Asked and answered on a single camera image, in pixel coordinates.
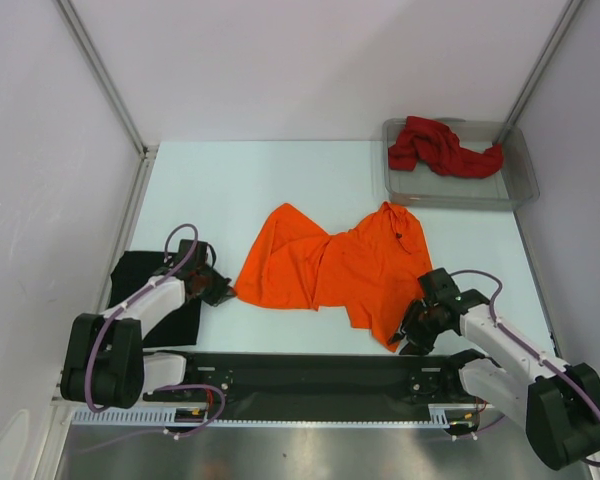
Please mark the right aluminium corner post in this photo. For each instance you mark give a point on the right aluminium corner post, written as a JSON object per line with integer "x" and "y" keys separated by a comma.
{"x": 559, "y": 32}

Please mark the aluminium corner post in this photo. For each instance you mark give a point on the aluminium corner post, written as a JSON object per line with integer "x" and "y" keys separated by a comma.
{"x": 559, "y": 32}
{"x": 94, "y": 61}

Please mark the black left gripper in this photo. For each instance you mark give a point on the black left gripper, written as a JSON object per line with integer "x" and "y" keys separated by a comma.
{"x": 222, "y": 290}

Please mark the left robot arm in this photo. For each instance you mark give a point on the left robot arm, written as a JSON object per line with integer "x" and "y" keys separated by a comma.
{"x": 115, "y": 356}

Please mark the folded black t-shirt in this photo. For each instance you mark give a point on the folded black t-shirt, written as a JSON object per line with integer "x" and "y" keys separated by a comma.
{"x": 167, "y": 318}

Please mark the left aluminium corner post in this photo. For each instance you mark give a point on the left aluminium corner post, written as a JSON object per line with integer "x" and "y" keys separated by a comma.
{"x": 94, "y": 61}

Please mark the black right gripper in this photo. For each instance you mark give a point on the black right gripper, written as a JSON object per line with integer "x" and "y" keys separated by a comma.
{"x": 415, "y": 325}

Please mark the white slotted cable duct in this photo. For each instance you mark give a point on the white slotted cable duct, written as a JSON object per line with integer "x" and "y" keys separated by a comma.
{"x": 433, "y": 417}

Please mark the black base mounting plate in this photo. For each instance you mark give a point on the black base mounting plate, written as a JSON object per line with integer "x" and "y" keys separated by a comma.
{"x": 330, "y": 387}

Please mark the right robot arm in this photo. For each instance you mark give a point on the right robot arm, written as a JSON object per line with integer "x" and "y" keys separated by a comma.
{"x": 557, "y": 404}

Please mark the orange t-shirt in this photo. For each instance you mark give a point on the orange t-shirt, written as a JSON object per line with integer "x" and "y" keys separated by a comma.
{"x": 371, "y": 270}

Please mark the red t-shirt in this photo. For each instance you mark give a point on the red t-shirt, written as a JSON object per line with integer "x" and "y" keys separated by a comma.
{"x": 434, "y": 144}

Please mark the clear plastic bin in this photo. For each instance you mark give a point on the clear plastic bin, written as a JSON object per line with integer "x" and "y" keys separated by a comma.
{"x": 512, "y": 187}

